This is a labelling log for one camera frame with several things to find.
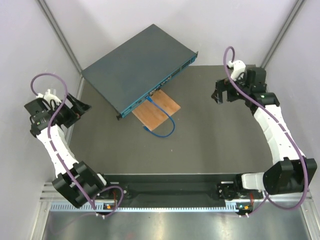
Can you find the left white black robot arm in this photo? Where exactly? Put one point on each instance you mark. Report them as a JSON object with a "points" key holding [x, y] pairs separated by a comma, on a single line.
{"points": [[74, 180]]}

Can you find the right aluminium frame post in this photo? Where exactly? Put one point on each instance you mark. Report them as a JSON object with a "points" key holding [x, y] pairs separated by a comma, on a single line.
{"points": [[284, 28]]}

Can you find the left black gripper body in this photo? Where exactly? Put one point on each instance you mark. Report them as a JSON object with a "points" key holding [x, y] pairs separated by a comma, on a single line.
{"points": [[67, 116]]}

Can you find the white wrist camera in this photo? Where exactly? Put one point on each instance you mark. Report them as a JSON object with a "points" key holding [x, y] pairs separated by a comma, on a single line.
{"points": [[49, 95], [238, 67]]}

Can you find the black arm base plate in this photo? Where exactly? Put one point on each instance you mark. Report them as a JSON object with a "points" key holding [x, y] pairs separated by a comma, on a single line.
{"points": [[216, 186]]}

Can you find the left aluminium frame post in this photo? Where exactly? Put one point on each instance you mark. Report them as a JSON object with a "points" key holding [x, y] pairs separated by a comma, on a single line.
{"points": [[59, 33]]}

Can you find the aluminium frame post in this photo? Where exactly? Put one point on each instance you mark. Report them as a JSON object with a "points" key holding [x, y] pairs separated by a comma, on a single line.
{"points": [[284, 28], [59, 33]]}

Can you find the slotted cable duct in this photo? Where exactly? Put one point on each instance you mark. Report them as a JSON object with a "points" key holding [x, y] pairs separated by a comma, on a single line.
{"points": [[105, 207]]}

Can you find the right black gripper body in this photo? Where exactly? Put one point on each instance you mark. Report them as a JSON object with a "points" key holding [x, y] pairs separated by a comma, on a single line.
{"points": [[233, 92]]}

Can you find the dark blue network switch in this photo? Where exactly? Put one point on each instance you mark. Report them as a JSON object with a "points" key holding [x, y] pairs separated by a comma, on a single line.
{"points": [[137, 68]]}

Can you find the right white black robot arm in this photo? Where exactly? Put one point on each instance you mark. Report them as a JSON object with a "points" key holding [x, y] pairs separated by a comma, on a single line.
{"points": [[291, 169]]}

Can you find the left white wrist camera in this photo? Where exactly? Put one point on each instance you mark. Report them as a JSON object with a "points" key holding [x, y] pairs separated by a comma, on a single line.
{"points": [[49, 95]]}

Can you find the wooden board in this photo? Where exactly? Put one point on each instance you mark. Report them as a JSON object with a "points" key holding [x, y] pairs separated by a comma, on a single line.
{"points": [[150, 115]]}

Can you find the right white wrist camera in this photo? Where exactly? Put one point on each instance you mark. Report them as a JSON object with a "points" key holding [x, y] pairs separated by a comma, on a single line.
{"points": [[238, 67]]}

